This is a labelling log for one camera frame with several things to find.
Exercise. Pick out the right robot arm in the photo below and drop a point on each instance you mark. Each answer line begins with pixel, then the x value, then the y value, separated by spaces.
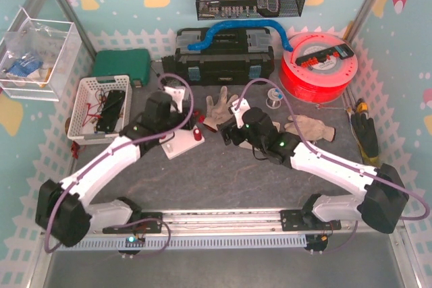
pixel 374 195

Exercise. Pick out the white spring tray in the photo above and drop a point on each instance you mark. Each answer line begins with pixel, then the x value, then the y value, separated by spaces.
pixel 247 145

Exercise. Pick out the white peg board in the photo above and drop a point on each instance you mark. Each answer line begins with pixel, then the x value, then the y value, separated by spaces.
pixel 180 142

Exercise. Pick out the green plastic case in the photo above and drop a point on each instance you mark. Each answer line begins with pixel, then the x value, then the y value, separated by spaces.
pixel 135 63

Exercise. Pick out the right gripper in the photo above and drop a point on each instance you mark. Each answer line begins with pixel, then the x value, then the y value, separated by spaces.
pixel 228 131

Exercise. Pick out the red filament spool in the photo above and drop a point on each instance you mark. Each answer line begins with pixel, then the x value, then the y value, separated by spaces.
pixel 320 83

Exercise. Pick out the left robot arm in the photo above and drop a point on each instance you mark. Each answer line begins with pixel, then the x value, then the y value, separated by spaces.
pixel 64 209

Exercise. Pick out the black tool box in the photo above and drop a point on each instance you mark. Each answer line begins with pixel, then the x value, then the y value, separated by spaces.
pixel 234 57

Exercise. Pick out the black battery holder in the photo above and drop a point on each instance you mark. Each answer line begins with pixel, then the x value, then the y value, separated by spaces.
pixel 111 111

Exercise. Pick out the solder wire spool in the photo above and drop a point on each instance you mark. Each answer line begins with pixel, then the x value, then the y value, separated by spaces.
pixel 274 98

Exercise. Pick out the black screwdriver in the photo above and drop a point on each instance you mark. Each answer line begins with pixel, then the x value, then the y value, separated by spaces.
pixel 155 70

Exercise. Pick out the black power strip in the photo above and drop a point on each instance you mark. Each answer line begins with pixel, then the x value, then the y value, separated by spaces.
pixel 342 51

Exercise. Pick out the clear acrylic box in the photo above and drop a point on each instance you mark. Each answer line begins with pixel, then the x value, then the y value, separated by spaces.
pixel 57 43

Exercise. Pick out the black rubber glove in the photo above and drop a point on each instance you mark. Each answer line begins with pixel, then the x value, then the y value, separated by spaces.
pixel 364 131

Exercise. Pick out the aluminium rail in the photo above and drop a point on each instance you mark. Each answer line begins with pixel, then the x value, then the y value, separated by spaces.
pixel 197 221

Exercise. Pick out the grey slotted cable duct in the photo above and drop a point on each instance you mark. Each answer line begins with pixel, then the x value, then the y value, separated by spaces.
pixel 155 243

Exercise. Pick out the white perforated basket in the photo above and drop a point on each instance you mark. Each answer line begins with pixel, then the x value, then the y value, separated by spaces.
pixel 90 98

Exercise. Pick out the white knit glove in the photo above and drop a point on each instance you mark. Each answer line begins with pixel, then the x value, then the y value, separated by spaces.
pixel 311 129
pixel 219 112

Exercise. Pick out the blue white gloves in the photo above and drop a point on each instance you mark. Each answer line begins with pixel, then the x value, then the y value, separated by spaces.
pixel 25 65

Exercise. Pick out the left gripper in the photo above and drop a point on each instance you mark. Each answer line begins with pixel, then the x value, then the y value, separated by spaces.
pixel 188 121

